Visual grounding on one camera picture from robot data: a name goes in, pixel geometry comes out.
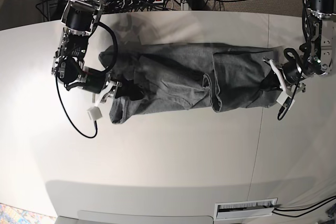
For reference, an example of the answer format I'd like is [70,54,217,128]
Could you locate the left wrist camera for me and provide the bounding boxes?
[276,91,292,109]

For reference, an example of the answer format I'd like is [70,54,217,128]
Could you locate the grey T-shirt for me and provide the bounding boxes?
[99,43,280,124]

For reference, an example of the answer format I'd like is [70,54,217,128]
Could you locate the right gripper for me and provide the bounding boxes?
[64,68,143,106]

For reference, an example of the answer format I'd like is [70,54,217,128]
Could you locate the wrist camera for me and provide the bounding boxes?
[87,106,102,121]
[276,91,292,109]

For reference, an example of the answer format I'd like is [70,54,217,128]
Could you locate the black power strip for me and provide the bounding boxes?
[104,0,165,14]

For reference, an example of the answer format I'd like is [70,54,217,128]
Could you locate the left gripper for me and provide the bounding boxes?
[259,57,306,97]

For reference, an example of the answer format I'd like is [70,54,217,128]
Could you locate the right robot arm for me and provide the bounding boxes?
[51,0,144,101]

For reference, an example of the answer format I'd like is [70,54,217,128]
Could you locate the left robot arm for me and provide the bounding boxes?
[261,0,335,98]

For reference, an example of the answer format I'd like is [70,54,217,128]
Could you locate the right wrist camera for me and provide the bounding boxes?
[87,106,102,121]

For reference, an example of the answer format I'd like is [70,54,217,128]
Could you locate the black cable pair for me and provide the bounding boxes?
[272,195,336,218]

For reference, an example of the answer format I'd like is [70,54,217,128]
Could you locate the white cable grommet box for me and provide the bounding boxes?
[213,198,278,221]

